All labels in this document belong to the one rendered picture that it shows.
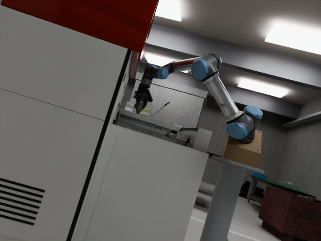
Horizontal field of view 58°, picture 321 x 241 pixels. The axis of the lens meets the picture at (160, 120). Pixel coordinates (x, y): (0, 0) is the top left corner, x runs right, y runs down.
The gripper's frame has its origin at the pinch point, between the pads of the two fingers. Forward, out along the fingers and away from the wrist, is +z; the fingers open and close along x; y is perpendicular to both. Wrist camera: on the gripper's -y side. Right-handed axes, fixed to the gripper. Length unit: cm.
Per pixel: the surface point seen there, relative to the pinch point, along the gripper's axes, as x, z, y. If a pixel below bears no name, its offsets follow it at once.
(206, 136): 53, 4, -2
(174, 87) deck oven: -194, -114, -406
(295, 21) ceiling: 49, -207, -248
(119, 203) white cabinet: 24, 57, 27
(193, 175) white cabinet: 54, 29, 5
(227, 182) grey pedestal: 71, 28, -14
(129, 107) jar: -33.8, -5.3, -35.7
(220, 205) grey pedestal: 71, 43, -14
